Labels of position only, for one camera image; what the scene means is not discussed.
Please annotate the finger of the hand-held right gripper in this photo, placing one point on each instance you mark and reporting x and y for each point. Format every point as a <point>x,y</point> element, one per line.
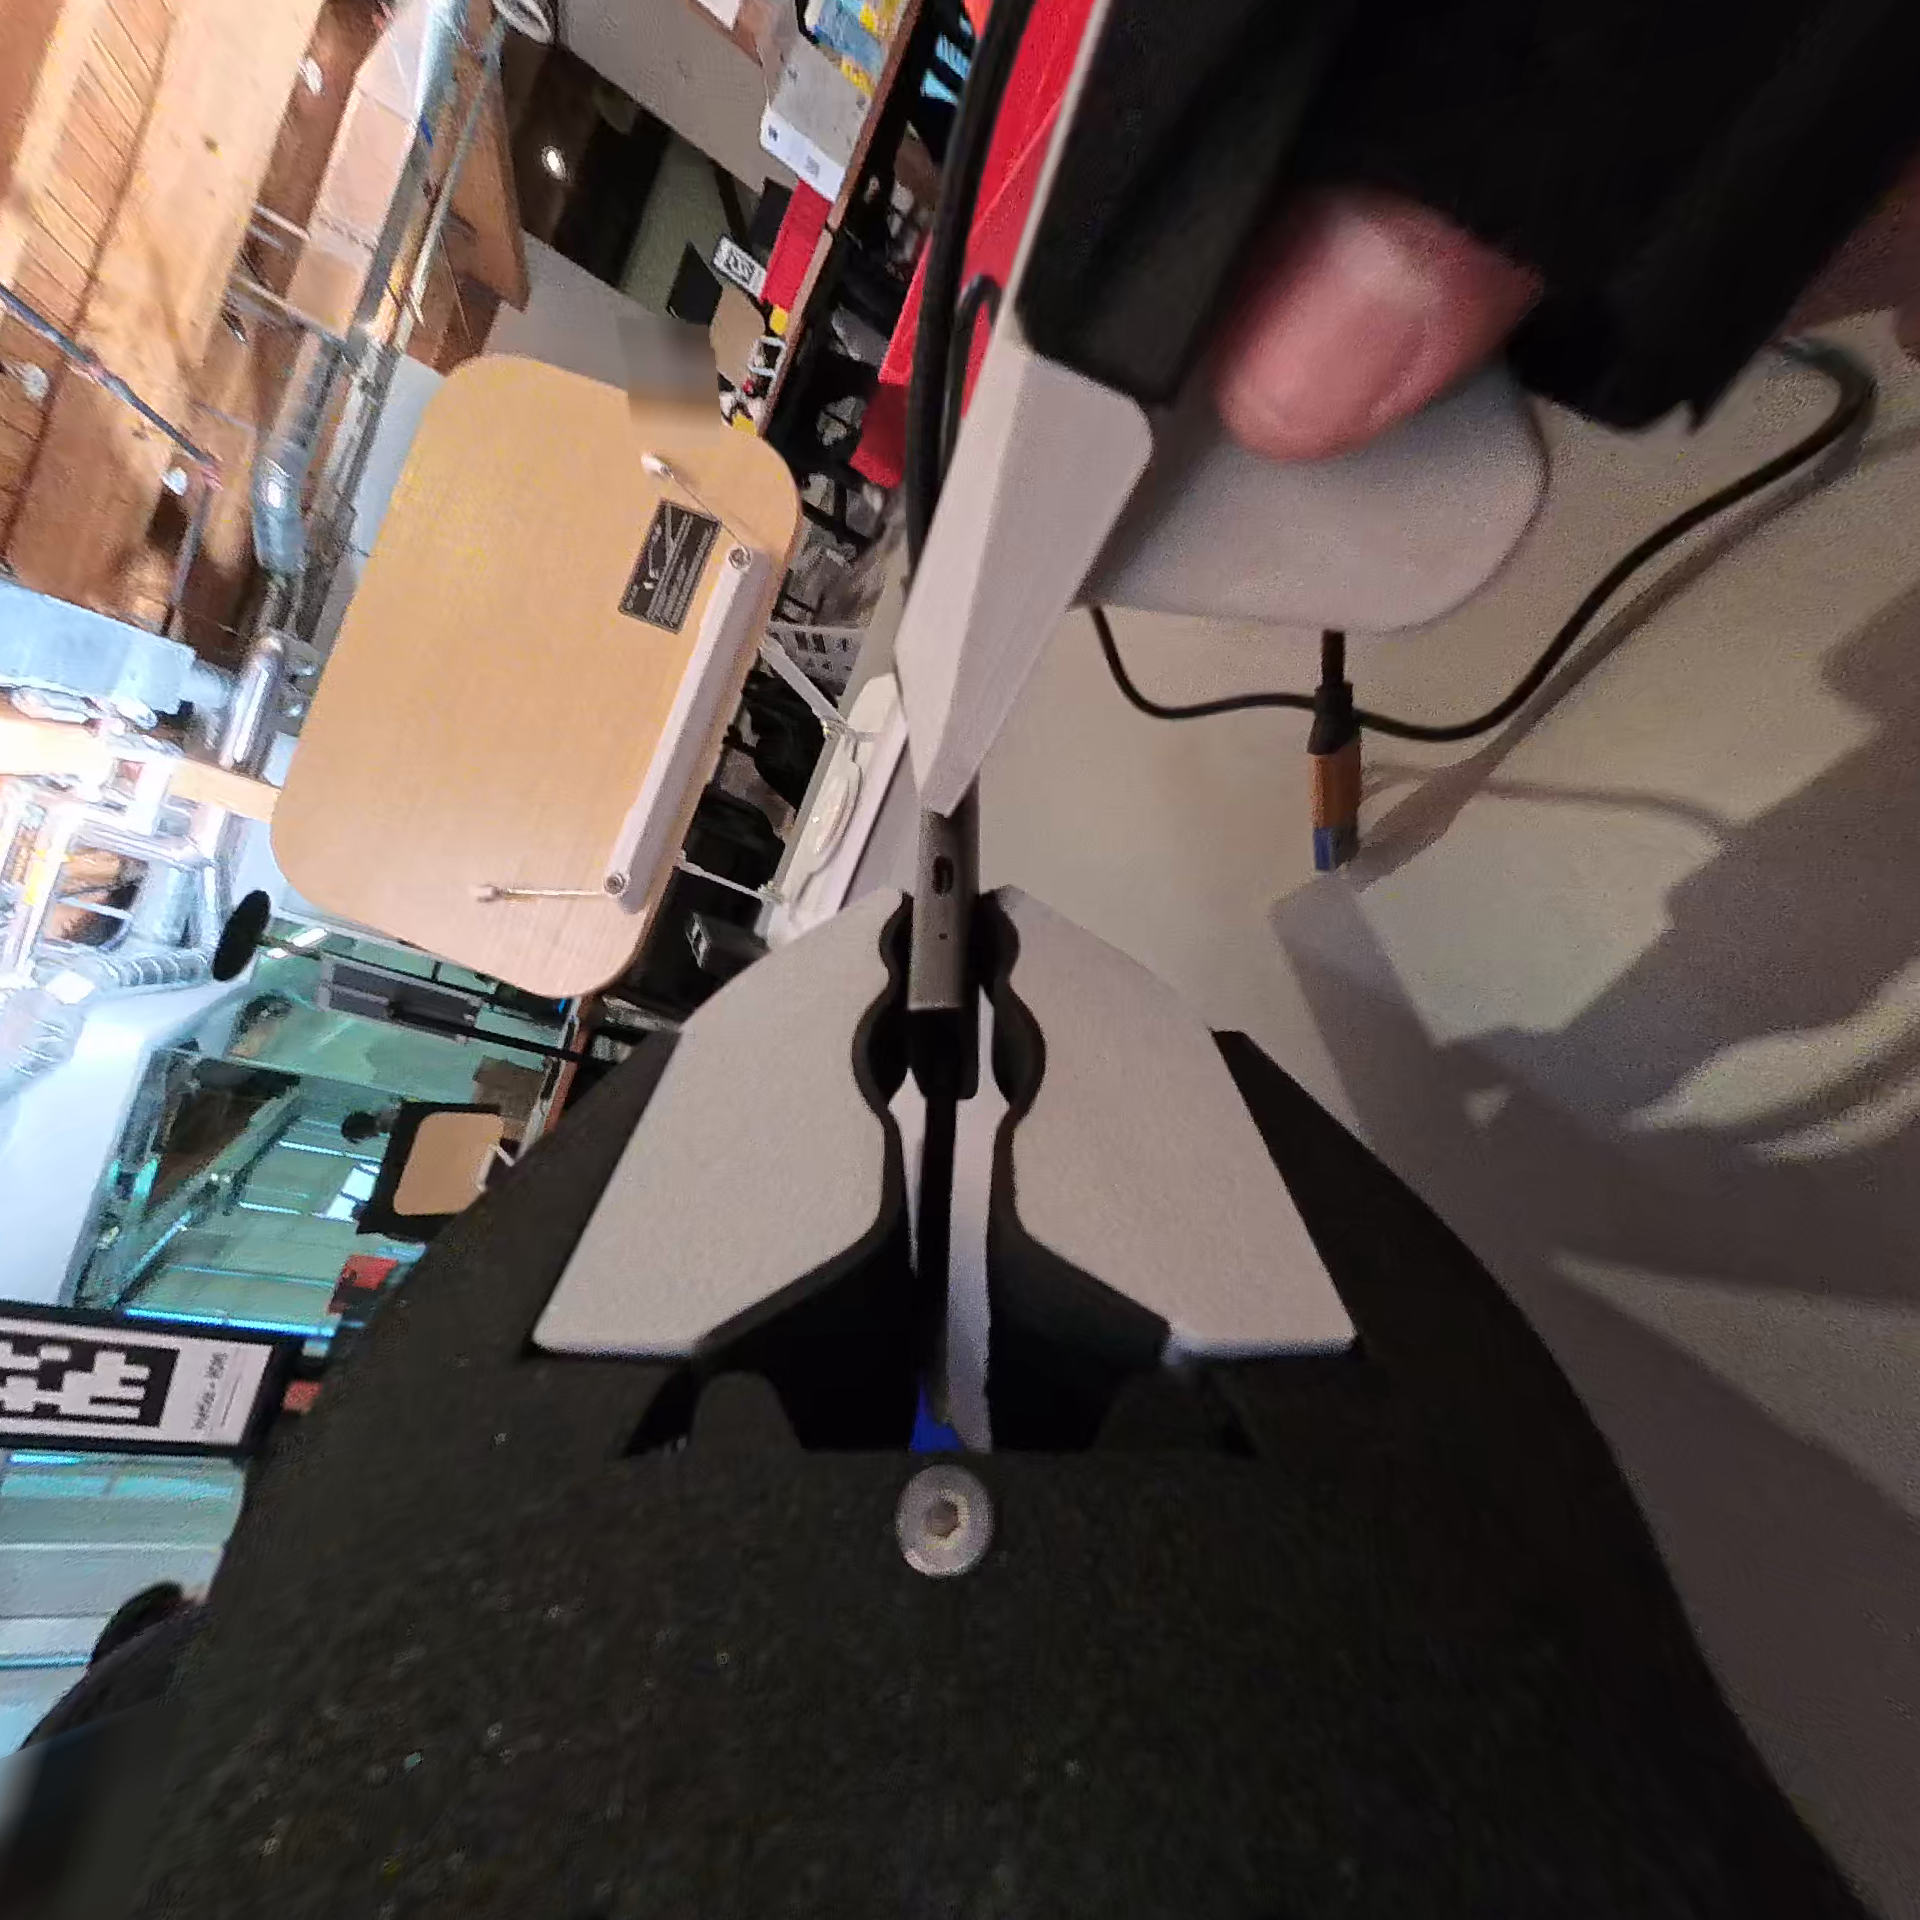
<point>990,600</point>

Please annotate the person's right hand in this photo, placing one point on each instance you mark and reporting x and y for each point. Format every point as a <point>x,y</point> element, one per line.
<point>1366,330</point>

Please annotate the wooden board stand white base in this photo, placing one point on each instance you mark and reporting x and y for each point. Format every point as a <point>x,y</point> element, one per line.
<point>494,674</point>

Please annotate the grey desk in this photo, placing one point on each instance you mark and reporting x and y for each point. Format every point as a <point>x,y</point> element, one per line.
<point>1200,840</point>

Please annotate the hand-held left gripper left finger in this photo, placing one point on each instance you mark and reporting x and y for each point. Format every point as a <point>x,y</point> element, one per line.
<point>704,1170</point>

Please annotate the framed marker poster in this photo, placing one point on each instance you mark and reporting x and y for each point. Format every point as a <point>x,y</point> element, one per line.
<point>212,1387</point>

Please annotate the red plastic bin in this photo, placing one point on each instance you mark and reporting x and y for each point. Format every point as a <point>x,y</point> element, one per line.
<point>1020,149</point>

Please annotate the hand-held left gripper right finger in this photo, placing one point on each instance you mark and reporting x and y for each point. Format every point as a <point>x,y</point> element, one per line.
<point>1171,1170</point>

